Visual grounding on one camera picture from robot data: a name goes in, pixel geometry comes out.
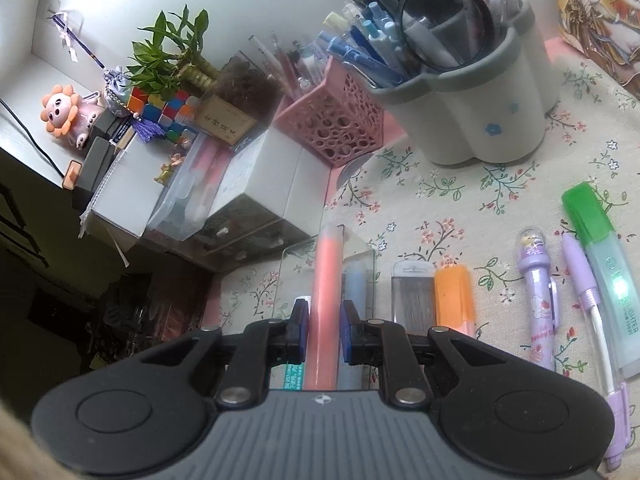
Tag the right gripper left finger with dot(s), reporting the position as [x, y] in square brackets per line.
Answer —
[251, 355]

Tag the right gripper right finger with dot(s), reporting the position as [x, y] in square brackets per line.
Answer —
[397, 357]

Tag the pink highlighter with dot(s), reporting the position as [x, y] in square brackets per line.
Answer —
[324, 322]

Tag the clear plastic drawer tray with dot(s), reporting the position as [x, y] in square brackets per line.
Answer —
[297, 274]

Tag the grey pencil lead case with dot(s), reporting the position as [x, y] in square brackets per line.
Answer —
[413, 296]

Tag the orange highlighter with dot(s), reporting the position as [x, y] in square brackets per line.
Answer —
[455, 306]

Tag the teal white glue stick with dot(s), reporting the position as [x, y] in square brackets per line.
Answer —
[293, 377]

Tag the blue pen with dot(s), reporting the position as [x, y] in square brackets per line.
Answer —
[356, 288]

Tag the floral table cloth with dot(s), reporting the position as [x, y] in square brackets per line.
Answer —
[404, 207]

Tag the white mini drawer cabinet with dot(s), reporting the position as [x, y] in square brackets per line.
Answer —
[271, 197]

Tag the clear plastic storage box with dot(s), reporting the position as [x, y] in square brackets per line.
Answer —
[190, 189]

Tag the purple cartoon pen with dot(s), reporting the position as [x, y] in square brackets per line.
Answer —
[534, 264]

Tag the white box on shelf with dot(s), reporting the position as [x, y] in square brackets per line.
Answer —
[126, 197]

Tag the pink perforated pen holder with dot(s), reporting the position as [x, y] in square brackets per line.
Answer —
[338, 119]

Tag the colourful rubik cube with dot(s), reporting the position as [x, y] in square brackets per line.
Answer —
[155, 118]

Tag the lilac gel pen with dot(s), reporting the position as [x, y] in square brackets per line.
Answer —
[613, 385]

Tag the glass box with label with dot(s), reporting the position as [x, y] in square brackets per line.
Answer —
[241, 103]

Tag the green highlighter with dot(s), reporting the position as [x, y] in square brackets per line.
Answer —
[612, 271]

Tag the grey flower-shaped pen holder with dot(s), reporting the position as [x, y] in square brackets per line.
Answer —
[493, 110]

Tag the purple sachet with tassel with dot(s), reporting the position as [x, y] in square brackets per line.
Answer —
[116, 93]

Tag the lucky bamboo plant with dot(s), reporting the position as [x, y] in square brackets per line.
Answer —
[172, 59]

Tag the orange lion toy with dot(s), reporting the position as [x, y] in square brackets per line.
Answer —
[67, 115]

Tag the black magnifying glass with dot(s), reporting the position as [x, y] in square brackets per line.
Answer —
[444, 35]

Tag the cartoon cover book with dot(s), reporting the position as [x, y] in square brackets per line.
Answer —
[607, 32]

